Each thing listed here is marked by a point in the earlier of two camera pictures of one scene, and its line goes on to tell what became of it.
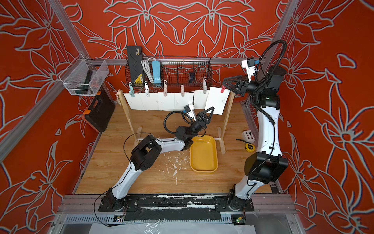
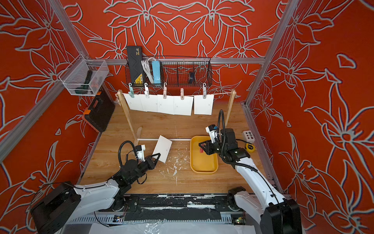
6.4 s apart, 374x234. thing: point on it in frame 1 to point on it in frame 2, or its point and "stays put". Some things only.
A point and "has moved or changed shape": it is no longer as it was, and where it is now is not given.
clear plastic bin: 84,77 stays put
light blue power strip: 156,71 stays put
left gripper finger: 207,120 to 157,154
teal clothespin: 131,90 stays put
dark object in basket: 192,78 stays put
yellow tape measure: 250,147 stays put
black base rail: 176,202 stays put
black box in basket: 135,56 stays put
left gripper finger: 200,116 to 148,161
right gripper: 241,87 to 208,147
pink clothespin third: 165,87 stays put
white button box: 248,136 stays put
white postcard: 217,100 has moved or changed shape
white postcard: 200,99 has moved or changed shape
